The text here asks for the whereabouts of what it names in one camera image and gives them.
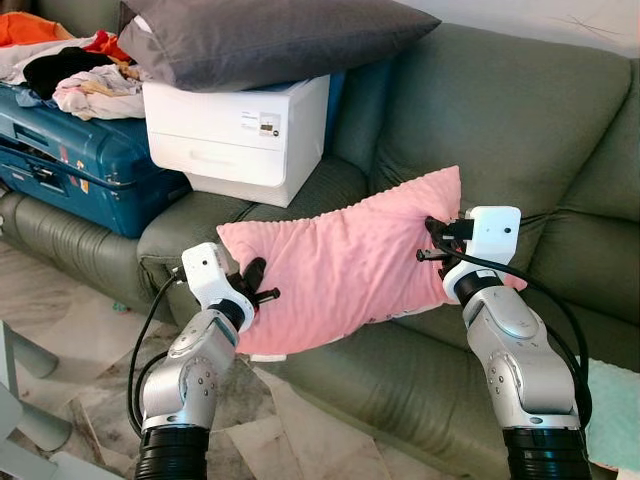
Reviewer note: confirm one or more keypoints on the white storage box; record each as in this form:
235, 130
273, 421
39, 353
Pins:
230, 130

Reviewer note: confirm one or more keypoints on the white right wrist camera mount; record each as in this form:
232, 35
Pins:
495, 232

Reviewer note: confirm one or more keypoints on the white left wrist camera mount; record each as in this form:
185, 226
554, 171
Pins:
205, 268

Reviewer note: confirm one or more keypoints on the light blue children's chair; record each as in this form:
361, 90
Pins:
25, 350

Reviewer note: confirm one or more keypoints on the blue hard-shell suitcase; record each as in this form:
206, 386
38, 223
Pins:
90, 170

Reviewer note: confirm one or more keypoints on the green leather sofa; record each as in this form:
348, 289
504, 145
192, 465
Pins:
500, 110

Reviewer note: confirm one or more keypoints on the pale pink garment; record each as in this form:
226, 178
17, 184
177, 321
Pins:
90, 100

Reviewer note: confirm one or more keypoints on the black garment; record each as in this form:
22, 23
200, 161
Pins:
60, 70

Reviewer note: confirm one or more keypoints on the grey pillow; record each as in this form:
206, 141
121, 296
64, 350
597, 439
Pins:
270, 40

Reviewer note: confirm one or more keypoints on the orange cloth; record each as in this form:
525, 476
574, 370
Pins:
25, 30

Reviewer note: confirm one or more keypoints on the blue plastic item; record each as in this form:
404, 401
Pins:
335, 100

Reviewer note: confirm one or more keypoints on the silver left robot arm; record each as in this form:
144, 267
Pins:
190, 370

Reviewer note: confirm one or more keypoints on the teal dotted pillow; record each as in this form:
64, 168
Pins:
615, 420

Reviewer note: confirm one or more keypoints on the pink dotted pillow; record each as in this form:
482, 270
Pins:
340, 260

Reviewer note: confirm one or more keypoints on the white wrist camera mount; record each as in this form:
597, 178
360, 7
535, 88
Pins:
205, 268
495, 232

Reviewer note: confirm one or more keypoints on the red cloth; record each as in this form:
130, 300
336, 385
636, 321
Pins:
108, 45

